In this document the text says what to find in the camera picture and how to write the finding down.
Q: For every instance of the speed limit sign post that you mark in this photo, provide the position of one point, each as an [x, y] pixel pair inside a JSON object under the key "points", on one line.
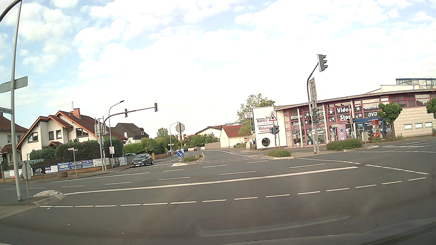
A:
{"points": [[0, 155]]}

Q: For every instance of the grey pole with direction signs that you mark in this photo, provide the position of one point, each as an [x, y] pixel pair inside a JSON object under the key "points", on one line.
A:
{"points": [[14, 138]]}

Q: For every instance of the blue round arrow sign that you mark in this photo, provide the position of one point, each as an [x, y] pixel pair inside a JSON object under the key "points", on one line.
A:
{"points": [[180, 154]]}

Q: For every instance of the white house with red-brown roof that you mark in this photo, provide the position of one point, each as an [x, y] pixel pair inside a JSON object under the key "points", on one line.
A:
{"points": [[57, 132]]}

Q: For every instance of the small kerbed traffic island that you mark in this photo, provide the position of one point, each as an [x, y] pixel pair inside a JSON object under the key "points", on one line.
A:
{"points": [[185, 162]]}

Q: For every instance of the octagonal sign seen from behind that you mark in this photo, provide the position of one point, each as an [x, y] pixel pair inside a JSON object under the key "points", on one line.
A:
{"points": [[180, 128]]}

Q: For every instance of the red-framed glass shop building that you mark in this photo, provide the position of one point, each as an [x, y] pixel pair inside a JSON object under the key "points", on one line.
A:
{"points": [[361, 118]]}

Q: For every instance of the dark green hedge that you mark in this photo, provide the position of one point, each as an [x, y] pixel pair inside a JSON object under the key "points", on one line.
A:
{"points": [[73, 151]]}

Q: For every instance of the tall green tree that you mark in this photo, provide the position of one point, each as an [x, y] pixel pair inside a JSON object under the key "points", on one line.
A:
{"points": [[254, 105]]}

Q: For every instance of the signpost with white arms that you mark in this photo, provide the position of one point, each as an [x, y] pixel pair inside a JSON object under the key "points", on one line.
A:
{"points": [[74, 156]]}

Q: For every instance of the round sign seen from behind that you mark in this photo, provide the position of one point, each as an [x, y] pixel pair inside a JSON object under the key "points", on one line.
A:
{"points": [[26, 171]]}

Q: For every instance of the grey pavement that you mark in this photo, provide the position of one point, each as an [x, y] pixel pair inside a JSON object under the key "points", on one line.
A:
{"points": [[364, 145], [87, 173]]}

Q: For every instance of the dark blue car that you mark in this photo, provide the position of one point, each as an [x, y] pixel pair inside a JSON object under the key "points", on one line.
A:
{"points": [[142, 160]]}

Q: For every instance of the road markings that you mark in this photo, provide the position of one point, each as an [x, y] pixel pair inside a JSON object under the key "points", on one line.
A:
{"points": [[207, 182]]}

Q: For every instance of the group of green trees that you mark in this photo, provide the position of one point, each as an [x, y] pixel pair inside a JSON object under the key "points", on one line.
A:
{"points": [[152, 144]]}

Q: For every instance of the low green bush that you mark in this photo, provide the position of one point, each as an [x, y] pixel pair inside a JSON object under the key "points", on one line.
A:
{"points": [[279, 153], [344, 144]]}

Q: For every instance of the small traffic light with triangle sign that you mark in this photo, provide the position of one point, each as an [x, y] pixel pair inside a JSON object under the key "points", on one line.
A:
{"points": [[273, 127]]}

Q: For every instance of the traffic light on bent mast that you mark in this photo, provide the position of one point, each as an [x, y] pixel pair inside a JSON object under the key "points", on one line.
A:
{"points": [[312, 109]]}

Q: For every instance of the white advertising wall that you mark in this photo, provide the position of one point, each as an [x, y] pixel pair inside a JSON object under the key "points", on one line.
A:
{"points": [[268, 127]]}

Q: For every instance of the dark-roofed house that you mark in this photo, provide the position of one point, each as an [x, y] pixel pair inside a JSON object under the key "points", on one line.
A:
{"points": [[131, 131]]}

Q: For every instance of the distant cars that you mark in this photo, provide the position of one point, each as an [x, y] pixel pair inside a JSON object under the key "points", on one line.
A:
{"points": [[182, 150]]}

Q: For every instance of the lamp post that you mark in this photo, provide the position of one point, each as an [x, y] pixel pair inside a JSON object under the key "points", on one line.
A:
{"points": [[170, 137], [110, 129]]}

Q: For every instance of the white building with red roof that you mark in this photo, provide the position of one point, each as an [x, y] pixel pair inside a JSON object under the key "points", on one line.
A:
{"points": [[232, 135]]}

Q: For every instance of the grey asphalt road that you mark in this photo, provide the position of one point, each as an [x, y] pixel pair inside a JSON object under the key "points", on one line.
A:
{"points": [[226, 213]]}

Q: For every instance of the fence with advertising banners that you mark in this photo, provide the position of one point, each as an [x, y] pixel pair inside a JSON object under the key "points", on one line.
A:
{"points": [[66, 166]]}

